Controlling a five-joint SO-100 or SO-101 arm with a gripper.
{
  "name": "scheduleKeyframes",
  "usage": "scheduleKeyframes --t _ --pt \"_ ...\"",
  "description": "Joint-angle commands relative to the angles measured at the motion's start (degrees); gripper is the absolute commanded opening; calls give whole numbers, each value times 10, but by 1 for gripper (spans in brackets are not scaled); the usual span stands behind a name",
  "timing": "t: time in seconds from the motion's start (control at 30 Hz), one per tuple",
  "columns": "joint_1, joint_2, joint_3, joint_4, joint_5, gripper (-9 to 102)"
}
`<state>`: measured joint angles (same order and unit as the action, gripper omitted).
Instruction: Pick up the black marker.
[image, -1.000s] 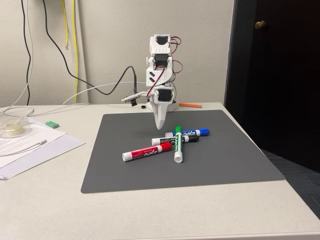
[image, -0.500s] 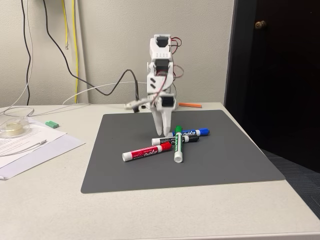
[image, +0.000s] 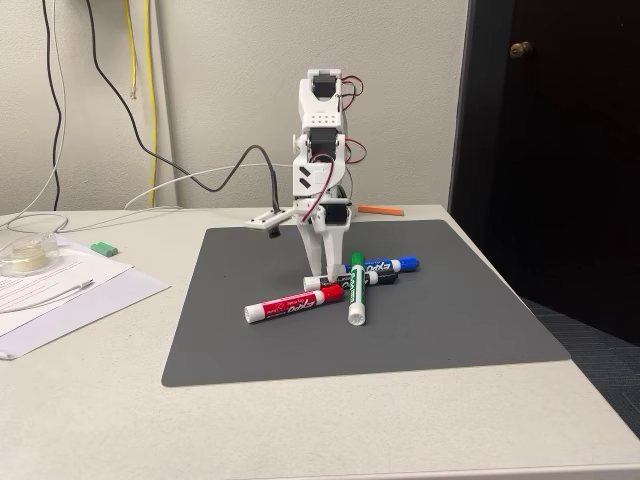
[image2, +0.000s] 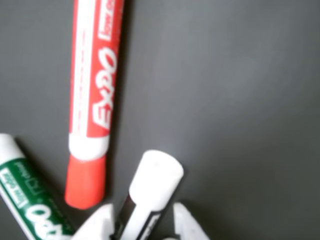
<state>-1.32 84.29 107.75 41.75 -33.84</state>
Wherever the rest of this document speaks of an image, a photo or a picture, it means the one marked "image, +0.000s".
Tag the black Expo marker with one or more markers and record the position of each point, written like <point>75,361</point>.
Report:
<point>385,278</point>

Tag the green Expo marker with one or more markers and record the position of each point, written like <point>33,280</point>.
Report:
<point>357,300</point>

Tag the blue Expo marker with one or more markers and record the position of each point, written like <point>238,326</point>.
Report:
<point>395,264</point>

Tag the red Expo marker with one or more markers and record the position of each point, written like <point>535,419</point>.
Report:
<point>290,306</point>

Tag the orange pen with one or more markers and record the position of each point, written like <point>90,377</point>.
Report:
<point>380,210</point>

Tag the grey rubber mat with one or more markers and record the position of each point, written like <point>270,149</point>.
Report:
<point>425,340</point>

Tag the small green block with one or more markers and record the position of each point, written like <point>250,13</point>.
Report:
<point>104,248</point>

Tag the dark door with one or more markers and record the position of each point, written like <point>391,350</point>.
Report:
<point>550,175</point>

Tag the white paper stack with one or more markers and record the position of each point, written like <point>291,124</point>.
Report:
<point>100,310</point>

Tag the printed paper sheet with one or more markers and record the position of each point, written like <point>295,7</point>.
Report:
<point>75,265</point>

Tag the brass door knob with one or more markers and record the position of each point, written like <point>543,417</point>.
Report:
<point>521,49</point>

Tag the white camera mount with camera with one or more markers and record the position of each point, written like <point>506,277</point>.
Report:
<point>265,219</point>

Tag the white wall conduit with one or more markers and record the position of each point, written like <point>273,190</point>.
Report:
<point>165,100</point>

